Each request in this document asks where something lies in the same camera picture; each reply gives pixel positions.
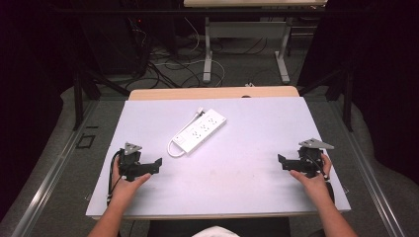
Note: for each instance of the white power strip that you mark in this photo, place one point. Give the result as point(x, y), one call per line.
point(201, 130)

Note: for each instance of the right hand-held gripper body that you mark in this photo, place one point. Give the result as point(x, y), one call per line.
point(311, 158)

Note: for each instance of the aluminium floor rail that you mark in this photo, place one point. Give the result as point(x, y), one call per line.
point(49, 177)
point(372, 184)

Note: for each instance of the person's white shirt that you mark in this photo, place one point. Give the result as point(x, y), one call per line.
point(215, 232)

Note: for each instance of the person's left hand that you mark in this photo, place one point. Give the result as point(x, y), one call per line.
point(123, 189)

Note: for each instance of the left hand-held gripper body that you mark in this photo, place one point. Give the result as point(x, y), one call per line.
point(129, 159)

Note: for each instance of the black floor socket frame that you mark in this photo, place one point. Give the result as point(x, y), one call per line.
point(85, 141)

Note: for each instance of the black computer tower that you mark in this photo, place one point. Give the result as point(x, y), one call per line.
point(112, 36)

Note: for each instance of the black metal stand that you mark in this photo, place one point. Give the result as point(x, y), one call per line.
point(346, 95)
point(78, 98)

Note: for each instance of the wooden table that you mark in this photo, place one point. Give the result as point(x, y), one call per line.
point(197, 93)

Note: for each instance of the white table mat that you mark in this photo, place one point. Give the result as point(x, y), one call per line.
point(230, 158)

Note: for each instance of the person's dark trousers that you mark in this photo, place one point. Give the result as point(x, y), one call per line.
point(263, 227)

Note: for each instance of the white-legged desk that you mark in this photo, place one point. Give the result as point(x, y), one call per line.
point(245, 29)

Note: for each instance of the dark curtain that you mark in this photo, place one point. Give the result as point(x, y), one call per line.
point(29, 65)
point(385, 72)

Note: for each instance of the person's right hand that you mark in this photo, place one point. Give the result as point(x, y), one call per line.
point(314, 186)

